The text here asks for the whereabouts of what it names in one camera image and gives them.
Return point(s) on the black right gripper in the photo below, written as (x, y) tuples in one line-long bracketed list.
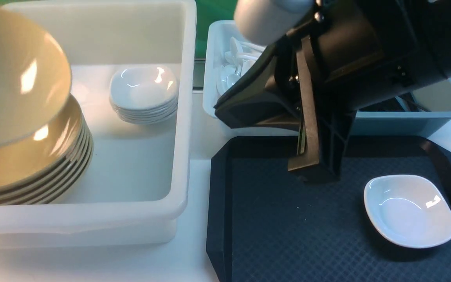
[(326, 59)]

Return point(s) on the white square sauce dish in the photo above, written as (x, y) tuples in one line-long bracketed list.
[(408, 211)]

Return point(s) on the olive noodle bowl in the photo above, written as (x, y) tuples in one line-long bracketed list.
[(35, 77)]

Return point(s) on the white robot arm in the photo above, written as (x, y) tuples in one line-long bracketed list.
[(326, 59)]

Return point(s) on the black serving tray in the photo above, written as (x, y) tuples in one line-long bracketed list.
[(265, 225)]

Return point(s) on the bundle of black chopsticks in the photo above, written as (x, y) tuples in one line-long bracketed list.
[(402, 103)]

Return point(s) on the blue-grey chopstick bin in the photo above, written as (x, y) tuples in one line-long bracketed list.
[(434, 99)]

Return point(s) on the pile of white spoons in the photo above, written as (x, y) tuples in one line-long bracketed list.
[(240, 57)]

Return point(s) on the white spoon bin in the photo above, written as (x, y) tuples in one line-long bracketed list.
[(219, 35)]

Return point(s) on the large white plastic tub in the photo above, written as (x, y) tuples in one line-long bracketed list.
[(136, 185)]

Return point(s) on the stack of white sauce dishes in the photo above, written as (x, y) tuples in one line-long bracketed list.
[(145, 94)]

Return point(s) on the stack of olive bowls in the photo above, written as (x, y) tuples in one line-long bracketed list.
[(43, 166)]

